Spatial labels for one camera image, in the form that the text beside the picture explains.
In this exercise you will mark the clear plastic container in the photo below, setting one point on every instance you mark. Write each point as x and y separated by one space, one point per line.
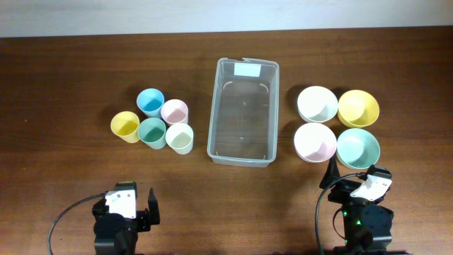
245 111

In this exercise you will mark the yellow plastic cup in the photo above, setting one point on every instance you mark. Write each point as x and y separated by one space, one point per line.
125 125

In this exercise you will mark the yellow plastic bowl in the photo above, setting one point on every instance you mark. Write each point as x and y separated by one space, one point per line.
358 109

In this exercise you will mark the blue plastic cup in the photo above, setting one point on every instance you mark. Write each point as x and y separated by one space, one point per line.
150 102

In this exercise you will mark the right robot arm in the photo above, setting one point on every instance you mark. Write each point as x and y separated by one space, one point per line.
367 224

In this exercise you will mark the white plastic bowl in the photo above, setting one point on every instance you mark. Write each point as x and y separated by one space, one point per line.
317 104

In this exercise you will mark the pink plastic cup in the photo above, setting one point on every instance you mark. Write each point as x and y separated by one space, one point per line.
175 111

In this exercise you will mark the white plastic cup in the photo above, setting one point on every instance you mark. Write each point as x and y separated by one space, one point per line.
180 138

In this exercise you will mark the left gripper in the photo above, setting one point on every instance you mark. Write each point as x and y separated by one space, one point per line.
145 220

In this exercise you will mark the green plastic bowl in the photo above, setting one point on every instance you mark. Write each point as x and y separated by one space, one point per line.
357 149

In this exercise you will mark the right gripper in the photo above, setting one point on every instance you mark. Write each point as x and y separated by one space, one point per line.
345 188

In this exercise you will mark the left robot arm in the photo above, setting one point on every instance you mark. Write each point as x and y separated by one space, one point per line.
118 221

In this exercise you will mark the green plastic cup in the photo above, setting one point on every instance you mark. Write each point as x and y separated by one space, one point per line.
152 132

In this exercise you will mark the pink plastic bowl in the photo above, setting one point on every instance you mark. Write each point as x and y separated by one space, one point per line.
315 142

